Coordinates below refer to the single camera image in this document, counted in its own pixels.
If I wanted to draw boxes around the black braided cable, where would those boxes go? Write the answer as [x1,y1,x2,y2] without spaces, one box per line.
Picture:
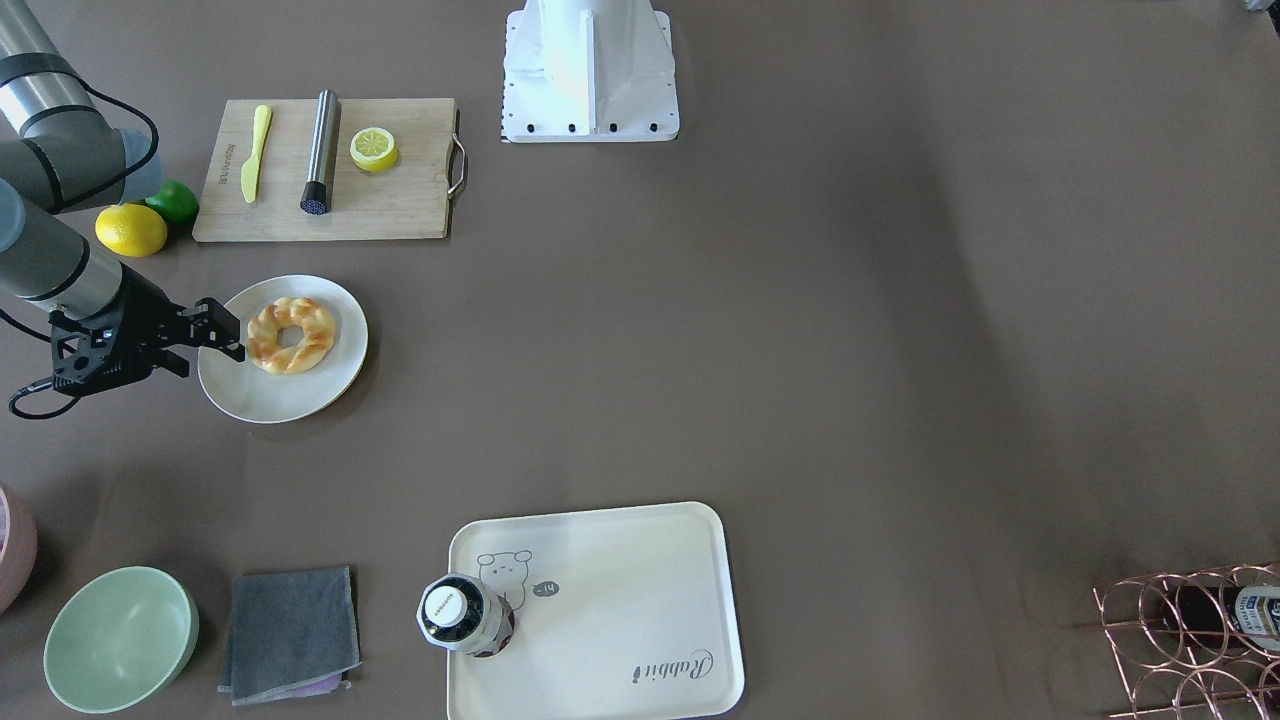
[8,79,161,421]

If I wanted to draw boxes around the upper yellow lemon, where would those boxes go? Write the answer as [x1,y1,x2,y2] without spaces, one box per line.
[95,202,169,258]

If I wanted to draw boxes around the dark tea bottle on tray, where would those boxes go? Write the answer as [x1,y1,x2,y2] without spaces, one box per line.
[415,573,516,659]

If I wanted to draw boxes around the cream rabbit serving tray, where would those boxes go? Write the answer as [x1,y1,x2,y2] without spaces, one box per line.
[445,501,746,719]

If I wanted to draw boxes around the pink ice bucket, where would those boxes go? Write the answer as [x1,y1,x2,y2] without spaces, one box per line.
[1,483,38,612]

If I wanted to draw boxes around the yellow plastic knife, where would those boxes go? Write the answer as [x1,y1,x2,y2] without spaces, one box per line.
[239,104,273,204]

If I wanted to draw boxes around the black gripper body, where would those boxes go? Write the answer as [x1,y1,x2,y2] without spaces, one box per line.
[49,268,184,398]

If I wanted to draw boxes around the steel muddler with black tip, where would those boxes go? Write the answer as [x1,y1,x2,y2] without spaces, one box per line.
[300,88,340,217]

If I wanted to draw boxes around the copper wire bottle rack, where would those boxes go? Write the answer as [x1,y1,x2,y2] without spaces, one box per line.
[1092,562,1279,719]

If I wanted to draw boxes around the braided ring donut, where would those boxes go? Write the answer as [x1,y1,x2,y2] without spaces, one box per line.
[246,296,338,375]

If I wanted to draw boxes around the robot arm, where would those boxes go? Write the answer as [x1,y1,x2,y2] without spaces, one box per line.
[1,1,246,398]

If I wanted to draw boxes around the mint green bowl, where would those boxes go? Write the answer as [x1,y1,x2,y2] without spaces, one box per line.
[44,566,198,714]

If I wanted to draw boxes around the green lime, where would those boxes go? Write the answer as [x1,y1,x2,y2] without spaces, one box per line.
[141,179,200,225]

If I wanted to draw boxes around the tea bottle in rack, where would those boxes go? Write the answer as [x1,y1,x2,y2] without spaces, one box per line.
[1161,584,1279,656]

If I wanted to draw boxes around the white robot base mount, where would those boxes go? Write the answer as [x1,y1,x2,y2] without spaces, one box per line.
[500,1,681,143]

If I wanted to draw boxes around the bamboo cutting board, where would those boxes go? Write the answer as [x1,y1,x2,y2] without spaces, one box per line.
[193,97,465,243]

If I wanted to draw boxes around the grey folded cloth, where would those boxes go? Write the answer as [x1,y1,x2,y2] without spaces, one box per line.
[218,565,362,707]

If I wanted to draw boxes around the half lemon slice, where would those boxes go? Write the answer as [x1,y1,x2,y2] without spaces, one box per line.
[349,127,399,173]

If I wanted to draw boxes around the white round plate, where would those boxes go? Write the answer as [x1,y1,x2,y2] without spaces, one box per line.
[197,274,369,424]

